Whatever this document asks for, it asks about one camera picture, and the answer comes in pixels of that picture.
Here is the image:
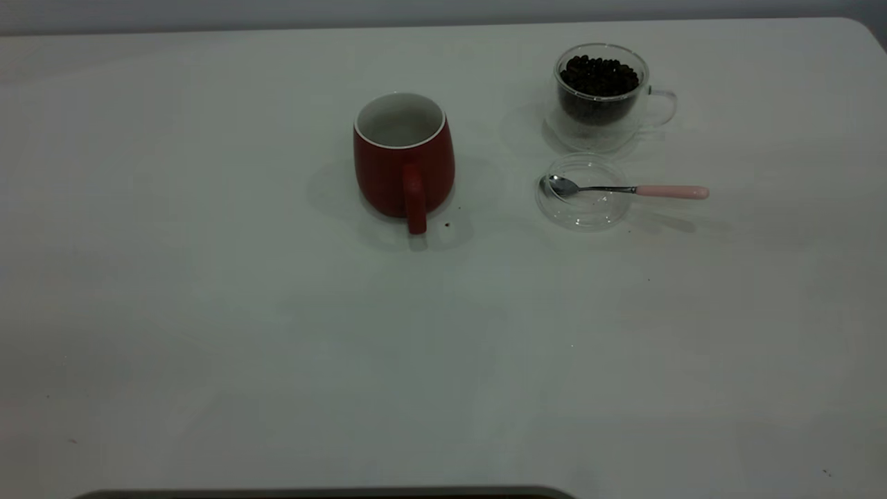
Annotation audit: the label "red ceramic mug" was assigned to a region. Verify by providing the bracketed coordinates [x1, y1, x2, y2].
[353, 91, 457, 236]

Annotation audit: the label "pink-handled metal spoon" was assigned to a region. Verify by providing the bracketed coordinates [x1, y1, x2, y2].
[540, 175, 710, 201]

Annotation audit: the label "clear round glass lid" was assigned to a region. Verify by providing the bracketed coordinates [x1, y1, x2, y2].
[534, 153, 631, 231]

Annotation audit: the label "dark coffee beans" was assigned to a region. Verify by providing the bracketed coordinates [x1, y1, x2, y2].
[559, 55, 640, 127]

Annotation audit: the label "clear double-wall glass cup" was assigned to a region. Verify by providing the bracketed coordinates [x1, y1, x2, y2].
[544, 43, 678, 154]

